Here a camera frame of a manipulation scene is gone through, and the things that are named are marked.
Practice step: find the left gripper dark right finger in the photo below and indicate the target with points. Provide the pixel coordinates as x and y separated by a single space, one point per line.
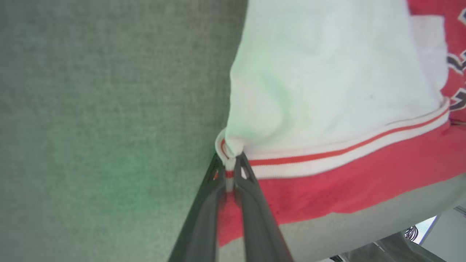
258 225

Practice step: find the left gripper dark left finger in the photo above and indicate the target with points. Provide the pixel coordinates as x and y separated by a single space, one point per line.
204 225

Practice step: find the red and white garment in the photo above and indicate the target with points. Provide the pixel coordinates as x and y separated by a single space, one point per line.
327 72

